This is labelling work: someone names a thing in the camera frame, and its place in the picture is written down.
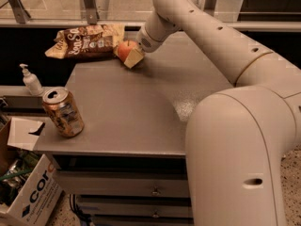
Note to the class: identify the brown chip bag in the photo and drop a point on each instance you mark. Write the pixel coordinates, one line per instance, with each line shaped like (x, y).
(87, 42)

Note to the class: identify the red apple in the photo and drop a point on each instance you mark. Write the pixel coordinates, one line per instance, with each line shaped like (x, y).
(125, 48)

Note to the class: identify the grey drawer cabinet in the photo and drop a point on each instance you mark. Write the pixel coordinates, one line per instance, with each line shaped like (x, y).
(127, 167)

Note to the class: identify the white pump bottle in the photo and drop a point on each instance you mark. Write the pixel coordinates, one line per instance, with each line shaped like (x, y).
(31, 81)

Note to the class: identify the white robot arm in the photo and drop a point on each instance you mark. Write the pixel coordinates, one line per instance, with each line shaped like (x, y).
(235, 138)

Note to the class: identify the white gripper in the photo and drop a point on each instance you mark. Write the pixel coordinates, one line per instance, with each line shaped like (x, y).
(145, 43)

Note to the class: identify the orange soda can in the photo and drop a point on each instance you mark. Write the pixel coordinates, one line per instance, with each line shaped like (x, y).
(61, 108)

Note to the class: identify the metal window railing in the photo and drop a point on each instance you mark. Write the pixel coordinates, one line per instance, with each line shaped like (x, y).
(132, 12)

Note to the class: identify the white cardboard box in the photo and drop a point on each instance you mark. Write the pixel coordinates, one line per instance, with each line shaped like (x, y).
(29, 191)

